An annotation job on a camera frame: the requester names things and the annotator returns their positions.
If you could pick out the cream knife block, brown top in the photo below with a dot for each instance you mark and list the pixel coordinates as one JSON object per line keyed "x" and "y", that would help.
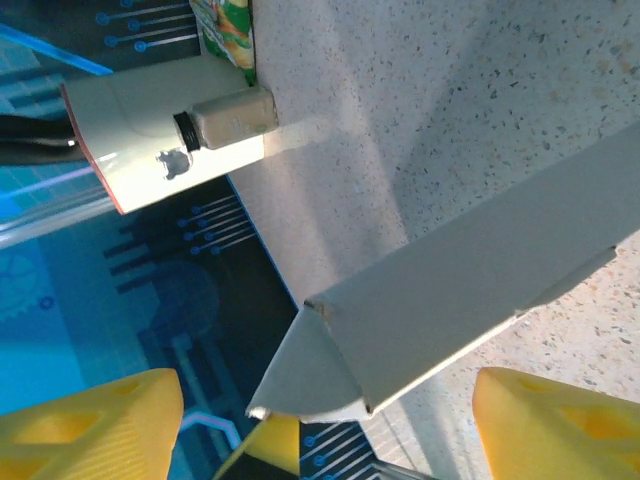
{"x": 150, "y": 115}

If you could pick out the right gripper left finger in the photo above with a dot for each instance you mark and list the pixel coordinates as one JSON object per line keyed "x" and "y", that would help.
{"x": 100, "y": 430}

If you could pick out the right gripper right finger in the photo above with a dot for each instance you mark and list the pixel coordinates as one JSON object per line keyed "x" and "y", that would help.
{"x": 550, "y": 430}

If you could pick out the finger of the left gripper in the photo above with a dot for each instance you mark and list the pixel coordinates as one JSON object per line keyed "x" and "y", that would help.
{"x": 280, "y": 445}

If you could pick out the small bottle with black cap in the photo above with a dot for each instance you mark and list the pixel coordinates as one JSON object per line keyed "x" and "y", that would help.
{"x": 235, "y": 120}

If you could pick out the yellow green snack bag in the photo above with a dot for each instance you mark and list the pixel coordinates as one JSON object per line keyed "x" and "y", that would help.
{"x": 227, "y": 35}

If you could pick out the white paper box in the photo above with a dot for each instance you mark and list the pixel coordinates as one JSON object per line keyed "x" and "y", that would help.
{"x": 450, "y": 290}

